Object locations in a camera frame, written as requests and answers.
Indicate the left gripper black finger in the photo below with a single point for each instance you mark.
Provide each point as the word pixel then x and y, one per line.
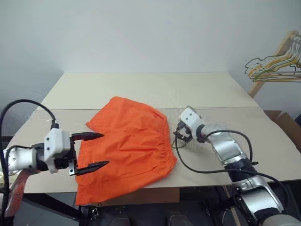
pixel 88 136
pixel 92 166

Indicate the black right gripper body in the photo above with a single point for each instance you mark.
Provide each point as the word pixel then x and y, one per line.
pixel 185 131

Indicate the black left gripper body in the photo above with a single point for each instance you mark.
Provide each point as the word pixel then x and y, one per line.
pixel 64 162

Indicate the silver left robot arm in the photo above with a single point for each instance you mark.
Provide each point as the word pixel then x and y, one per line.
pixel 21 160

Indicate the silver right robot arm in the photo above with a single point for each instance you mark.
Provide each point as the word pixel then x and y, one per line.
pixel 229 146

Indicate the orange shorts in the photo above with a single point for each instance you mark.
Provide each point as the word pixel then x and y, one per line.
pixel 131 146

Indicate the dark rounded shape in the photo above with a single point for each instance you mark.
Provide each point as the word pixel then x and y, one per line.
pixel 178 219
pixel 120 222

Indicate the brown cardboard box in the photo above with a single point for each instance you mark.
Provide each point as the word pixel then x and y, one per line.
pixel 288 127

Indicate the wooden clothes rack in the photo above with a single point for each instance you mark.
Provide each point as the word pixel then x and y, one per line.
pixel 281 49

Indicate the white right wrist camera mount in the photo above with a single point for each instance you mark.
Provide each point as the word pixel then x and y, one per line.
pixel 191 118

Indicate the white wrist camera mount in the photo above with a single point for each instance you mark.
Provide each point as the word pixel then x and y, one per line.
pixel 191 118
pixel 55 143

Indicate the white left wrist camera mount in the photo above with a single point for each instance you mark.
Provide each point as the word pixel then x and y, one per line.
pixel 55 143

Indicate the black table frame bar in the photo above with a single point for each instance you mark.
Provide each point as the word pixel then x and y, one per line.
pixel 51 204

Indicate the red and white frame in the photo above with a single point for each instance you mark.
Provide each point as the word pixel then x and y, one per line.
pixel 17 190

